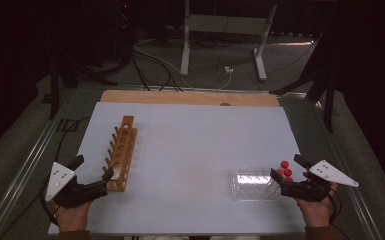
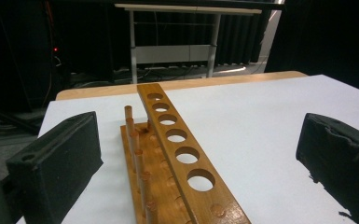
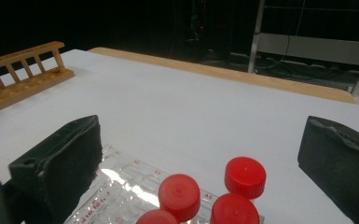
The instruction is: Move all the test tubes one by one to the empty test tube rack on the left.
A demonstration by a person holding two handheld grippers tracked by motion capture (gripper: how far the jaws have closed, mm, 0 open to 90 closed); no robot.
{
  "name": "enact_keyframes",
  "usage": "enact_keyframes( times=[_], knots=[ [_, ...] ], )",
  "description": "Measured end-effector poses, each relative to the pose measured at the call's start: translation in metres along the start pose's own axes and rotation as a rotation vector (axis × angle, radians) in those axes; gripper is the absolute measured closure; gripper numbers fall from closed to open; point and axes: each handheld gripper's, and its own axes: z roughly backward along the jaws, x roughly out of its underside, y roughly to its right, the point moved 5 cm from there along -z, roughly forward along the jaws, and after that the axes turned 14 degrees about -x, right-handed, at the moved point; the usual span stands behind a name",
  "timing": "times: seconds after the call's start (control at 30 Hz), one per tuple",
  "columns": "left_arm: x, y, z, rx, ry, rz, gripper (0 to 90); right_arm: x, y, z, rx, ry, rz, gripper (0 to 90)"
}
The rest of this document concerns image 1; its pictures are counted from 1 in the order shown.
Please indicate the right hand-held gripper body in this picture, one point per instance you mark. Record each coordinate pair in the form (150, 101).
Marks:
(305, 190)

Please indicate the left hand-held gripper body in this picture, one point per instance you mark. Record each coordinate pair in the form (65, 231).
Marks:
(76, 195)

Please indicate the metal floor rail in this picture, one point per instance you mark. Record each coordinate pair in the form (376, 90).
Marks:
(366, 213)
(21, 173)

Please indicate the white plug adapter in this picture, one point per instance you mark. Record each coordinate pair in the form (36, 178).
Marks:
(229, 69)

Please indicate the person's right hand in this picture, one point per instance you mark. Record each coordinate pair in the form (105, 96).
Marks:
(316, 213)

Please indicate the wooden test tube rack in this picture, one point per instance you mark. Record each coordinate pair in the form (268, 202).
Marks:
(131, 146)

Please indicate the white table mat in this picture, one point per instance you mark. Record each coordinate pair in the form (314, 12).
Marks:
(186, 150)

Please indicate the white metal stand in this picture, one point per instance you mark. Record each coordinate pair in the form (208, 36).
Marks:
(226, 25)

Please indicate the black tripod stand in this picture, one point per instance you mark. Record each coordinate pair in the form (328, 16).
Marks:
(329, 106)
(54, 93)

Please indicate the clear plastic tray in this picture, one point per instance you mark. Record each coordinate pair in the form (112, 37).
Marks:
(253, 191)

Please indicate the person's left hand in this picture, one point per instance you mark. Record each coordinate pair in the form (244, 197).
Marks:
(73, 216)

